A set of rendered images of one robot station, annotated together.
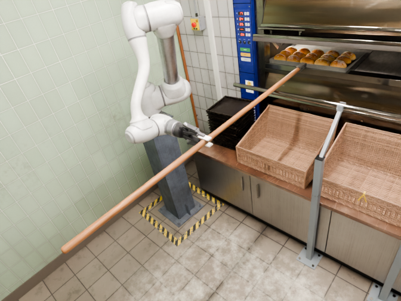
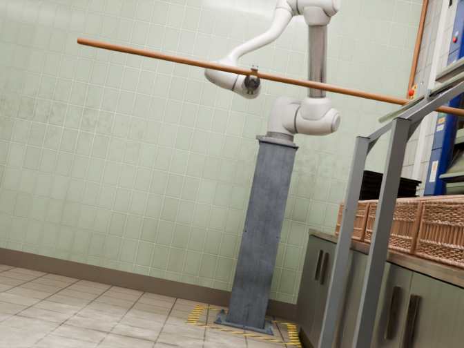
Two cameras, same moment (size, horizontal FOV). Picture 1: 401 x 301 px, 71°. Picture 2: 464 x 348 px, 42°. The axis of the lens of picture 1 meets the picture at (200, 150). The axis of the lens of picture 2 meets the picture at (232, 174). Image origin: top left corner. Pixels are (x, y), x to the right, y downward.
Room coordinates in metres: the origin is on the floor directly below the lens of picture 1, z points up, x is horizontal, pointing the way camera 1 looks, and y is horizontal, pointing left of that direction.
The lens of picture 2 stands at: (-0.83, -1.71, 0.62)
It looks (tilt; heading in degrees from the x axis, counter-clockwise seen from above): 3 degrees up; 40
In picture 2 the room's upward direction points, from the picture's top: 11 degrees clockwise
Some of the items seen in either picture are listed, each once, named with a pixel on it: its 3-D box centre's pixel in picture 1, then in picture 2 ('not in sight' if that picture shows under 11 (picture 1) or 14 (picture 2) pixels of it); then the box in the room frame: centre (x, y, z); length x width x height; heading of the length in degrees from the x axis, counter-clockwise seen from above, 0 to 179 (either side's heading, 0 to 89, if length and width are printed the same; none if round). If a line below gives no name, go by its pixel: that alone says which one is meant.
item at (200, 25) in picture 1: (197, 22); (419, 94); (2.47, -0.19, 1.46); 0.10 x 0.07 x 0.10; 41
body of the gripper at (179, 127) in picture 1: (184, 132); (252, 81); (1.28, 0.07, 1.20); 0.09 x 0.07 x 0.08; 40
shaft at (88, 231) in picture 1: (216, 132); (272, 76); (1.21, -0.10, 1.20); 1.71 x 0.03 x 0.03; 130
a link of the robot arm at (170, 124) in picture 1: (174, 128); (251, 83); (1.34, 0.11, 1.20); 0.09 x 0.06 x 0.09; 130
